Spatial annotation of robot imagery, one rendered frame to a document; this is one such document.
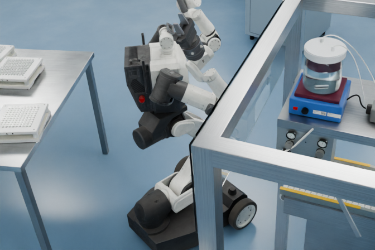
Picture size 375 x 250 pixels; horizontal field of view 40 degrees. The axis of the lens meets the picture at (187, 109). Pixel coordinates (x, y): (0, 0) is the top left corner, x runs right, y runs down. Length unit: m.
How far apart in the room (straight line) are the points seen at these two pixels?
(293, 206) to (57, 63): 1.76
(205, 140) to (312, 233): 1.28
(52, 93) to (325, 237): 1.68
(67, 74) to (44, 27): 2.59
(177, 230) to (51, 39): 3.02
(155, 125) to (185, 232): 0.72
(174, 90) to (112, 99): 2.13
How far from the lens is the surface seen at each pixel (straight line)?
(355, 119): 2.08
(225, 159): 1.33
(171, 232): 3.04
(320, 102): 2.01
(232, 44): 5.04
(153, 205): 2.96
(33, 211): 2.88
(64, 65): 3.34
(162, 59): 2.47
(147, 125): 2.66
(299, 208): 2.38
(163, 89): 2.32
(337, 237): 2.52
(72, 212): 3.51
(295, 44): 2.22
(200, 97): 2.32
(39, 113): 2.83
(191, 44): 2.10
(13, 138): 2.78
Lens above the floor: 2.48
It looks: 36 degrees down
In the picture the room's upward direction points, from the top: 4 degrees counter-clockwise
